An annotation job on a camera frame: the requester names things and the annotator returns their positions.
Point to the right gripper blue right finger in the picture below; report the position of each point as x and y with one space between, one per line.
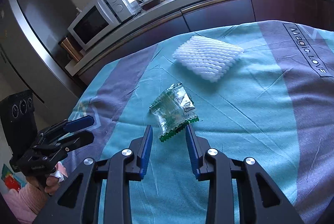
197 148

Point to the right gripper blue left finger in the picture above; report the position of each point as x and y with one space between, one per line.
144 152

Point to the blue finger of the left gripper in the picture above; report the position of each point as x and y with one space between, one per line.
76 140
78 124

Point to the clear green snack wrapper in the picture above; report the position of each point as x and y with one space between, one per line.
174 110

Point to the white foam fruit net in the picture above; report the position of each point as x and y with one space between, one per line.
206 57

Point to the pink sleeve left forearm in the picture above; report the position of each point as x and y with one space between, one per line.
26 203

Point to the dark red kitchen cabinets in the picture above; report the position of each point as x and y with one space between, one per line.
212 14

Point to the person's left hand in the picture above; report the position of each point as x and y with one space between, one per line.
53 180

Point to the red green bags on floor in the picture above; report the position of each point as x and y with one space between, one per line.
9 179

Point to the copper travel mug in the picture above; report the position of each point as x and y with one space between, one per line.
71 50

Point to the teal and purple tablecloth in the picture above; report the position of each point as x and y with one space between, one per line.
275 104

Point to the silver refrigerator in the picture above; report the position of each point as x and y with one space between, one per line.
32 58

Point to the white microwave oven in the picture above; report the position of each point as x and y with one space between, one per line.
99 18

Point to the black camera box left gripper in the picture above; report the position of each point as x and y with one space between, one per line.
17 119

